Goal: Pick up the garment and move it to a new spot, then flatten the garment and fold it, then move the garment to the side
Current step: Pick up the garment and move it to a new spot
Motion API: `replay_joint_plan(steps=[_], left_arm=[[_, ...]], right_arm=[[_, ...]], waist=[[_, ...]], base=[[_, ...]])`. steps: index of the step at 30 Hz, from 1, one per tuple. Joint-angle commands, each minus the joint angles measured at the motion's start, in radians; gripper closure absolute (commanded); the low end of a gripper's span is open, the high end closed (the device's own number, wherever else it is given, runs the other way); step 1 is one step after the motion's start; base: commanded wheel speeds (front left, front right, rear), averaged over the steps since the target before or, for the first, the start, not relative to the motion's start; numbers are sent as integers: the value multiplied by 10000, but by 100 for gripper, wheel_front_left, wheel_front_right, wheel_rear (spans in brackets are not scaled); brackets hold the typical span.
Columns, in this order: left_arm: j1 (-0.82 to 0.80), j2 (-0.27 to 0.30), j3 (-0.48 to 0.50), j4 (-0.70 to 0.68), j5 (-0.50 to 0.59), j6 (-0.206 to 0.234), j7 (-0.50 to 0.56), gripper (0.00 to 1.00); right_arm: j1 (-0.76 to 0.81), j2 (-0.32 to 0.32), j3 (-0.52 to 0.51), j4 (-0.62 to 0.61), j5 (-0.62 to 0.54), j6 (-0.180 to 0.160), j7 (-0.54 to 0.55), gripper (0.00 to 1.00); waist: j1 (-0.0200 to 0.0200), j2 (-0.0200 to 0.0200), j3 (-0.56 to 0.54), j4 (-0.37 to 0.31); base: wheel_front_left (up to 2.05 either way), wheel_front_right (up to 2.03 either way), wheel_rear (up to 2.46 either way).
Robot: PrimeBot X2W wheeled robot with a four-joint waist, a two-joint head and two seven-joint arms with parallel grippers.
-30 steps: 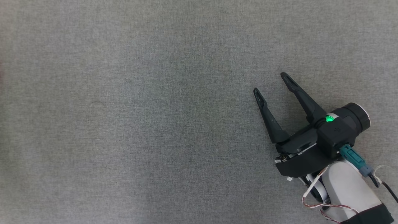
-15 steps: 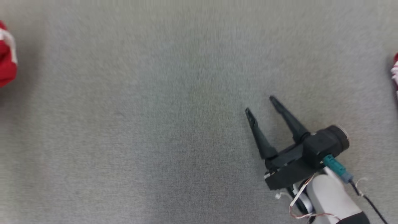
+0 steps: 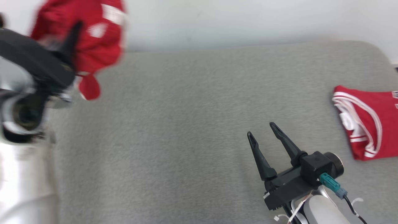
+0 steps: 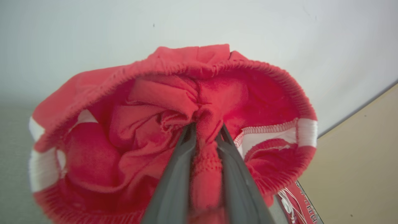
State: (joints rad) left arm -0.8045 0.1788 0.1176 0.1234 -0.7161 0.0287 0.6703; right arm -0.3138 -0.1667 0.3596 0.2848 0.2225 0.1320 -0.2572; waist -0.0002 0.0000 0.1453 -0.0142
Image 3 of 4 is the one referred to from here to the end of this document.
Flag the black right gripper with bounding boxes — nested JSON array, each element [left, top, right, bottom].
[[247, 122, 321, 211]]

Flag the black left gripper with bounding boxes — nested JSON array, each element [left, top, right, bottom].
[[0, 21, 84, 92]]

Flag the red white short-sleeve jersey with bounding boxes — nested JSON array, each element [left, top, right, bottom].
[[30, 0, 127, 100], [332, 86, 398, 161]]

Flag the grey fabric sofa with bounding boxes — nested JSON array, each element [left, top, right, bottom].
[[47, 40, 398, 224]]

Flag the thin red white wires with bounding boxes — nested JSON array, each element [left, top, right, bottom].
[[274, 190, 313, 224]]

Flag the teal plug camera cable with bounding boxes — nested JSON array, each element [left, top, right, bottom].
[[319, 173, 369, 224]]

